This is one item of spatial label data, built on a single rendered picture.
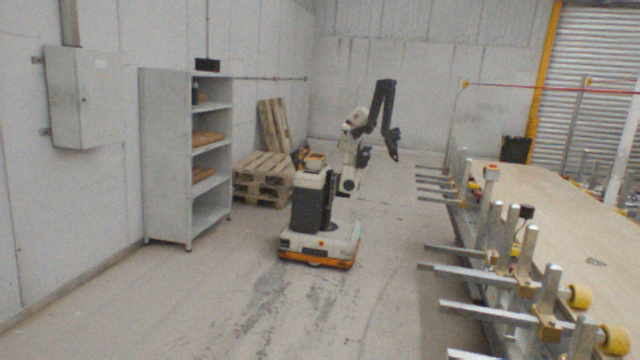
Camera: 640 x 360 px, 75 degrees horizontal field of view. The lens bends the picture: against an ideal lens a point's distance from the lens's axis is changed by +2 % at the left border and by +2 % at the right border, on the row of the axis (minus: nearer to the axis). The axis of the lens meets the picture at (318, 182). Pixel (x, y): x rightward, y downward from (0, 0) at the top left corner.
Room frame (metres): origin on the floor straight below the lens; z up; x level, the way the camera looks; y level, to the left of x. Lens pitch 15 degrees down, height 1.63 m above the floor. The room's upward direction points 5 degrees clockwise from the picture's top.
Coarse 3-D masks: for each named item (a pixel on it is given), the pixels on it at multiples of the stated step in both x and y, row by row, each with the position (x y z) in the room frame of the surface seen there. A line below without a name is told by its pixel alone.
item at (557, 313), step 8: (472, 200) 3.47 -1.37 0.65; (480, 200) 3.17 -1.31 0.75; (488, 216) 2.82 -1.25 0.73; (488, 224) 2.78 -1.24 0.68; (496, 240) 2.51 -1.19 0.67; (496, 248) 2.47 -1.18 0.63; (536, 280) 1.75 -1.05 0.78; (536, 296) 1.71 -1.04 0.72; (528, 304) 1.77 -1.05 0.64; (552, 312) 1.52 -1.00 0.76; (560, 312) 1.46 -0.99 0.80; (480, 320) 2.60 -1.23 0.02; (560, 320) 1.44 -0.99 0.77; (488, 344) 2.32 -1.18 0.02; (552, 344) 1.46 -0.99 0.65; (560, 344) 1.40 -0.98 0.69; (568, 344) 1.34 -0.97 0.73; (552, 352) 1.44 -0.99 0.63; (560, 352) 1.38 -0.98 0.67
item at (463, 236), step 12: (456, 216) 2.84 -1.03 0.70; (456, 228) 2.64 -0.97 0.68; (468, 228) 2.61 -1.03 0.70; (456, 240) 2.55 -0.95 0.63; (468, 240) 2.39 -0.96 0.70; (468, 264) 2.09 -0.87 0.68; (480, 264) 2.05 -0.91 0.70; (480, 288) 1.78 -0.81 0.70; (492, 324) 1.49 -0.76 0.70; (492, 336) 1.45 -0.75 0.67; (504, 336) 1.38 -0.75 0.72; (492, 348) 1.42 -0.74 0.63; (504, 348) 1.33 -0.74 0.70; (516, 348) 1.34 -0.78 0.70
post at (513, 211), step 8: (512, 208) 1.63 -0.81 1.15; (512, 216) 1.62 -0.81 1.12; (512, 224) 1.62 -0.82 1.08; (504, 232) 1.64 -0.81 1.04; (512, 232) 1.62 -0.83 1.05; (504, 240) 1.63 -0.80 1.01; (512, 240) 1.62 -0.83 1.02; (504, 248) 1.63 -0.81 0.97; (504, 256) 1.62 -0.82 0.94; (504, 264) 1.62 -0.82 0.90; (496, 288) 1.63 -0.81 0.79
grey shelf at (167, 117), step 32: (160, 96) 3.38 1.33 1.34; (224, 96) 4.22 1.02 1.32; (160, 128) 3.38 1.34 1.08; (192, 128) 4.26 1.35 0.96; (224, 128) 4.22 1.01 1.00; (160, 160) 3.38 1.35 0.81; (192, 160) 4.26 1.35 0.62; (224, 160) 4.22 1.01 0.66; (160, 192) 3.38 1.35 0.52; (192, 192) 3.47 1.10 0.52; (224, 192) 4.22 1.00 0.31; (160, 224) 3.38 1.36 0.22; (192, 224) 3.66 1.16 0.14
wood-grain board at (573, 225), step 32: (480, 160) 4.10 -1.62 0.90; (512, 192) 2.90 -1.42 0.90; (544, 192) 2.98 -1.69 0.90; (576, 192) 3.06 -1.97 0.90; (544, 224) 2.22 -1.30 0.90; (576, 224) 2.27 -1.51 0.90; (608, 224) 2.32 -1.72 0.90; (544, 256) 1.75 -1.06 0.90; (576, 256) 1.79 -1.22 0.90; (608, 256) 1.82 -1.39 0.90; (608, 288) 1.49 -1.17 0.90; (576, 320) 1.23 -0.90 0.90; (608, 320) 1.25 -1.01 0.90
